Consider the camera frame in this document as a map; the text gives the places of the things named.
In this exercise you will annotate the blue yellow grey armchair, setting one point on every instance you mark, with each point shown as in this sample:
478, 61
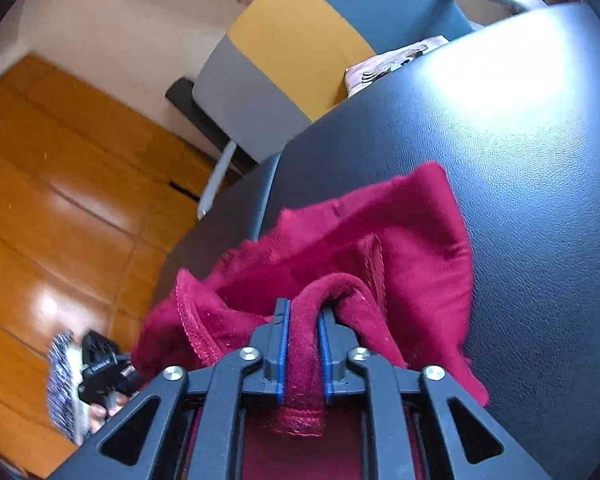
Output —
290, 35

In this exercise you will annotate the person's left hand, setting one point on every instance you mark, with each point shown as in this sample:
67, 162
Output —
105, 415

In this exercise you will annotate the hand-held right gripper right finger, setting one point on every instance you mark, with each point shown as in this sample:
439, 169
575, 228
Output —
323, 355

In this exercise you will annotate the dark red fleece garment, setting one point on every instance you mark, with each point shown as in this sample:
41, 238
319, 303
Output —
405, 240

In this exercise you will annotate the person's left forearm patterned sleeve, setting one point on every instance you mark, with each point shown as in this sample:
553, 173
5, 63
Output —
62, 390

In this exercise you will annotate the black leather massage table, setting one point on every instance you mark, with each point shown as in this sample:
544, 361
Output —
530, 185

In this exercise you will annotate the printed pink cushion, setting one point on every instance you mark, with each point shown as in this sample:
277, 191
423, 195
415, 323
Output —
395, 62

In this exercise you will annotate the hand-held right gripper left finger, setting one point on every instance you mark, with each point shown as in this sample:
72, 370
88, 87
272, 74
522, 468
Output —
281, 355

